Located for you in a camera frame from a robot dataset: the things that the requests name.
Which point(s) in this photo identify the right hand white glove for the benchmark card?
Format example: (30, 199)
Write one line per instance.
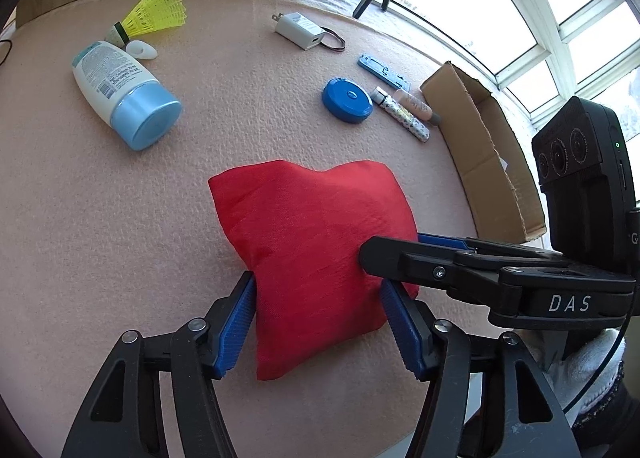
(568, 376)

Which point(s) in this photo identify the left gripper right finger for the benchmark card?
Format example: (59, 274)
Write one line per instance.
(485, 398)

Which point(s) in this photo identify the white power adapter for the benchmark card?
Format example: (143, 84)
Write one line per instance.
(298, 29)

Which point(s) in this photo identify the patterned silver tube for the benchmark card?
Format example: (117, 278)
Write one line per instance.
(392, 107)

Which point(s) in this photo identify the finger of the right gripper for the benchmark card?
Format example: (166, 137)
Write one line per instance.
(490, 248)
(430, 262)

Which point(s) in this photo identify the pink cosmetic tube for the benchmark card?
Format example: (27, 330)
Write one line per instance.
(418, 108)

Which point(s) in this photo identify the red cushion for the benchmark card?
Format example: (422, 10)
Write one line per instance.
(299, 231)

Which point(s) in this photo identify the cardboard box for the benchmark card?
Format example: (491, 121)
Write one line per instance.
(500, 189)

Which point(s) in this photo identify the blue phone stand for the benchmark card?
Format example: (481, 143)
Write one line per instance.
(383, 72)

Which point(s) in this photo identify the white lotion bottle blue cap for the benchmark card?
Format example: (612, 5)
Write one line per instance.
(125, 95)

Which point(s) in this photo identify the blue round tape measure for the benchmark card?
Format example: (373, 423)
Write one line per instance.
(346, 100)

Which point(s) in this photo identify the dark hair band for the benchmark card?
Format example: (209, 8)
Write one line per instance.
(332, 41)

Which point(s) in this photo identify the black camera box right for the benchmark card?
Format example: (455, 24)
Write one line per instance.
(584, 173)

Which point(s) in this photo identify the small white cap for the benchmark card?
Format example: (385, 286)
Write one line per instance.
(140, 50)

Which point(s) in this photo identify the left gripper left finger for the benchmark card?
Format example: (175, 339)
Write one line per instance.
(121, 415)

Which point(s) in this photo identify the yellow shuttlecock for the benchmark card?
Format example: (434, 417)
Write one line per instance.
(146, 17)

